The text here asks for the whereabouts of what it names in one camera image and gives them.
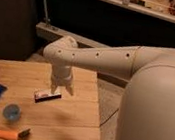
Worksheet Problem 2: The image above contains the black cable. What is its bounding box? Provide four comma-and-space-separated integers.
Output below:
99, 105, 121, 128

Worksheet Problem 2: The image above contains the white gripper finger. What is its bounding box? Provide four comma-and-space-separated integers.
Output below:
65, 84, 74, 95
50, 84, 58, 94

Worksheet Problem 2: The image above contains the orange toy carrot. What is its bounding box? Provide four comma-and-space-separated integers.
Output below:
0, 129, 31, 140

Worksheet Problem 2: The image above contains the blue transparent cup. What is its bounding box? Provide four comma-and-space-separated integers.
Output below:
2, 104, 21, 122

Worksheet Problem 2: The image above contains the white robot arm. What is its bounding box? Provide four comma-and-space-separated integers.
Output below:
43, 35, 175, 140

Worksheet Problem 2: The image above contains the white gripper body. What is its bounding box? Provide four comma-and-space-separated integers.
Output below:
51, 65, 73, 87

